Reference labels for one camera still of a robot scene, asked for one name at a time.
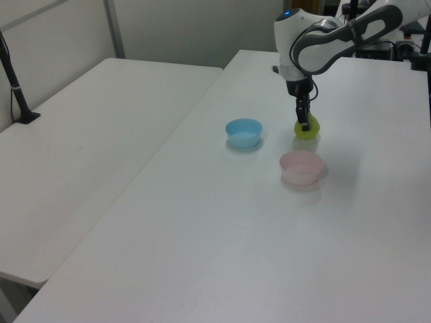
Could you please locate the grey partition frame post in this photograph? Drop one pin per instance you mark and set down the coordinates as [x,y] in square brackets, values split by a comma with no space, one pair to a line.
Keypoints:
[114,30]

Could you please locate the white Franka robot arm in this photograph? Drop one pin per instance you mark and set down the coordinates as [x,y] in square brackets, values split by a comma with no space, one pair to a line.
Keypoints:
[336,54]

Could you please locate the pink plastic bowl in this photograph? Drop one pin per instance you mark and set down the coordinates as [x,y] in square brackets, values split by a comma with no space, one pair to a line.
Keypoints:
[301,170]

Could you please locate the green pear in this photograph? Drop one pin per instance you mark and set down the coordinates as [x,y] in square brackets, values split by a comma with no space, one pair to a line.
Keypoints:
[313,130]

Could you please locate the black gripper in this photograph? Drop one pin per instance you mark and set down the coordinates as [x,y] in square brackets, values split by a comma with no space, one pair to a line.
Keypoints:
[299,88]

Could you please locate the dark background equipment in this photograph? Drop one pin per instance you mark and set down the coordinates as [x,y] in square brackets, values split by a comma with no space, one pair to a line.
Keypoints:
[377,50]

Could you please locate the small black object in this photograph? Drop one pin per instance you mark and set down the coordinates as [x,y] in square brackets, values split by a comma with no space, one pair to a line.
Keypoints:
[275,69]

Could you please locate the black clamp stand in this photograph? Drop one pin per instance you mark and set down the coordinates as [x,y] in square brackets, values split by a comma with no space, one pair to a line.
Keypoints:
[421,60]

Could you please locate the black camera stand pole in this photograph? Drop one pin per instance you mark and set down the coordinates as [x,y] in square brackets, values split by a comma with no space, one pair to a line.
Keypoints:
[17,91]

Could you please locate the light blue plastic bowl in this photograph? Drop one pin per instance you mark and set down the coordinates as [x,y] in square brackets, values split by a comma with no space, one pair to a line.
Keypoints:
[244,133]

